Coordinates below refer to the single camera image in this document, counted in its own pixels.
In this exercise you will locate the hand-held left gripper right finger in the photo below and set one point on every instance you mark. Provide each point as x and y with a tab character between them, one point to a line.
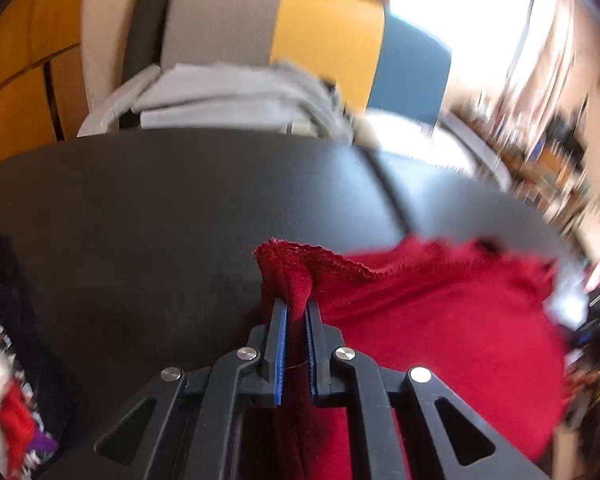
311	360

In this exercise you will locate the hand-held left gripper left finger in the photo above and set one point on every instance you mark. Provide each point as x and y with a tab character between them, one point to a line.
280	360

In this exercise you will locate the red sweater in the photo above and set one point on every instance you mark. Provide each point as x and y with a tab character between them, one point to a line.
430	320

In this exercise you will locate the white printed cushion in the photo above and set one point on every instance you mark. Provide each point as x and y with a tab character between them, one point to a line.
400	132

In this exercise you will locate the pink patterned curtain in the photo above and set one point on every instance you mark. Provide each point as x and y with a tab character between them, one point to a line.
540	60

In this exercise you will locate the grey garment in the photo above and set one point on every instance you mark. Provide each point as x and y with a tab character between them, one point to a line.
220	95

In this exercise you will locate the patterned knit cloth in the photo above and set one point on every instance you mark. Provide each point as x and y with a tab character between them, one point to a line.
10	410

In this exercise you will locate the grey yellow blue armchair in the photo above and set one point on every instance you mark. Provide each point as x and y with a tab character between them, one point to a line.
325	40

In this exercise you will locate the large bright window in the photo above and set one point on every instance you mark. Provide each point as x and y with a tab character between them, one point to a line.
455	20

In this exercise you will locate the wooden wardrobe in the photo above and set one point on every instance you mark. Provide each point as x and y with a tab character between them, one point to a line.
20	60

